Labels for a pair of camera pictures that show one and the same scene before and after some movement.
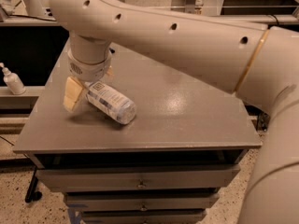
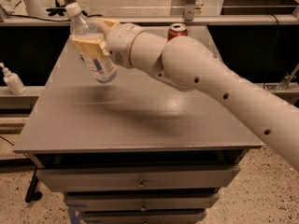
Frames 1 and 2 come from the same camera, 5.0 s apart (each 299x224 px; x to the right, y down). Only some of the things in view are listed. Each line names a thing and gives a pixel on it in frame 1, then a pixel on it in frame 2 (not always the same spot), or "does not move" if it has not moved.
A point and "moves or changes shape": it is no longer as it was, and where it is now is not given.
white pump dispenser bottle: [13, 81] does not move
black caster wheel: [32, 194] does not move
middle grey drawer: [141, 202] does not move
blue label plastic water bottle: [120, 108] moves or changes shape
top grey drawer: [108, 179] does not move
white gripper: [89, 69] → [120, 44]
